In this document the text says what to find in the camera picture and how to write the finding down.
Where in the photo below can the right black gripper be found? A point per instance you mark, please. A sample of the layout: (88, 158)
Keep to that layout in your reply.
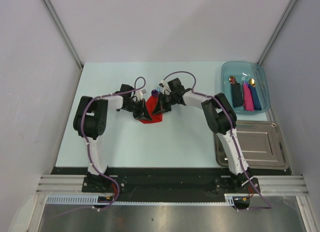
(161, 107)

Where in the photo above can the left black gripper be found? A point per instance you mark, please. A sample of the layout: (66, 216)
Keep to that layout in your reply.
(140, 114)

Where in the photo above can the purple metal spoon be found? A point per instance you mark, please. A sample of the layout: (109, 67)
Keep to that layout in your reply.
(154, 93)

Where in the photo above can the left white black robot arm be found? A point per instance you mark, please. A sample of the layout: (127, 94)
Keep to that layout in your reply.
(90, 120)

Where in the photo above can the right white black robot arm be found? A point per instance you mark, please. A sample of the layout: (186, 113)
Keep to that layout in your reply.
(221, 120)

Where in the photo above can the black rolled napkin bundle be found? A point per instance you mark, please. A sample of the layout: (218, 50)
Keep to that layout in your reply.
(236, 92)

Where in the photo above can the pink rolled napkin bundle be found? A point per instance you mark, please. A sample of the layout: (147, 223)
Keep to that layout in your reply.
(248, 101)

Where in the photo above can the navy rolled napkin bundle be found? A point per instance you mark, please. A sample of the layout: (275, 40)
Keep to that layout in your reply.
(255, 99)

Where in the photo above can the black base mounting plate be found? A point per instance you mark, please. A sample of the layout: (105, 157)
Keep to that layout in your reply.
(170, 185)

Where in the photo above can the blue transparent plastic bin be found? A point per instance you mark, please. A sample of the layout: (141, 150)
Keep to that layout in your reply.
(242, 71)

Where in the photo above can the stainless steel tray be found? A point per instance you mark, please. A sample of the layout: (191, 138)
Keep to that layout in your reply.
(262, 146)

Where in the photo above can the white slotted cable duct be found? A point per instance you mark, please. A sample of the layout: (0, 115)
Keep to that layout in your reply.
(95, 200)

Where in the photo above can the aluminium rail profile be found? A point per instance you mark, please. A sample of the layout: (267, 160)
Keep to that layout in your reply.
(282, 185)

